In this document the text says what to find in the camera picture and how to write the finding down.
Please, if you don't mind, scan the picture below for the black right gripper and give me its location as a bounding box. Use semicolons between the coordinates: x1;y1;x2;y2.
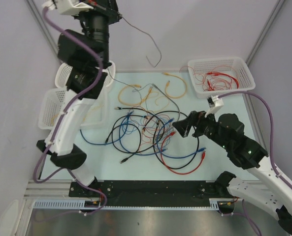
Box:
171;108;231;150

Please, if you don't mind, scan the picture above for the thin black wire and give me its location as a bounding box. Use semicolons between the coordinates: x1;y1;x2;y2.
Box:
106;16;162;94

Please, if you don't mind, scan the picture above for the red ethernet cable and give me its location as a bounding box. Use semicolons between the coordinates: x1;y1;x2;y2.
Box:
207;70;240;91
160;131;208;175

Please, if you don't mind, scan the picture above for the thin orange wire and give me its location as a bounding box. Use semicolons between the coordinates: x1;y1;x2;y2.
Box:
190;62;235;90

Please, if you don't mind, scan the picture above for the thin red wire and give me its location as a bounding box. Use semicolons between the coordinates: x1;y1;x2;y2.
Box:
179;61;240;92

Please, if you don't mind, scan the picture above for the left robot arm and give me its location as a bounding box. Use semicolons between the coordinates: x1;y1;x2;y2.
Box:
37;0;122;197

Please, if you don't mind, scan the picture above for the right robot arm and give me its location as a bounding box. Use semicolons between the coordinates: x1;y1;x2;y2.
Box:
172;111;292;235

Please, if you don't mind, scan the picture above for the white basket right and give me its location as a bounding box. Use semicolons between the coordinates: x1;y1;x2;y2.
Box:
186;57;256;98

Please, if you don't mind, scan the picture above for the white basket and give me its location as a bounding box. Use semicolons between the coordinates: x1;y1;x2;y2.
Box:
186;57;256;98
54;60;116;92

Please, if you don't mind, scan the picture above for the white basket back left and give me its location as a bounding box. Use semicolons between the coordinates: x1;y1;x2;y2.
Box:
54;60;116;92

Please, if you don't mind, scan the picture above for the translucent basket front left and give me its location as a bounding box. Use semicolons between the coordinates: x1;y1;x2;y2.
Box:
38;88;108;130

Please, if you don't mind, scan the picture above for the blue ethernet cable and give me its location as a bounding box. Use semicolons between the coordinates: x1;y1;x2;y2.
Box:
120;110;207;159
79;115;176;146

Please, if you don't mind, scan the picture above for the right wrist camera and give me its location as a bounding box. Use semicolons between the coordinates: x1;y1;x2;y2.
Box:
205;95;224;117

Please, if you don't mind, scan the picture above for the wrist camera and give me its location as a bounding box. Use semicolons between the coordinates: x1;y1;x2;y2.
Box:
205;95;224;117
42;0;94;16

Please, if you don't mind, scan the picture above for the thick black cable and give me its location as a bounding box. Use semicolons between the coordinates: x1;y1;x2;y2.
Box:
153;111;200;170

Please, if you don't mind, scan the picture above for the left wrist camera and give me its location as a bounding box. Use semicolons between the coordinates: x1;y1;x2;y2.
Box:
42;0;94;16

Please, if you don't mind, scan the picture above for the grey ethernet cable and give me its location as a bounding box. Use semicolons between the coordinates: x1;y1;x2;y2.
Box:
152;83;181;123

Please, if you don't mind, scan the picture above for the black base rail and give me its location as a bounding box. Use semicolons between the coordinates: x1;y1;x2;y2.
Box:
69;171;245;214

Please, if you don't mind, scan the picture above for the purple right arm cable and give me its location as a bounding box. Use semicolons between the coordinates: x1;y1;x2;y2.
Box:
218;90;292;200

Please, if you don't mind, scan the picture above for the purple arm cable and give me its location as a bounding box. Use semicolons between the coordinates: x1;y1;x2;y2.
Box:
32;6;104;184
218;90;292;200

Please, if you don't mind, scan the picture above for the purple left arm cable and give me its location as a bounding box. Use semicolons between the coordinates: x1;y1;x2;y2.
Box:
32;6;104;184

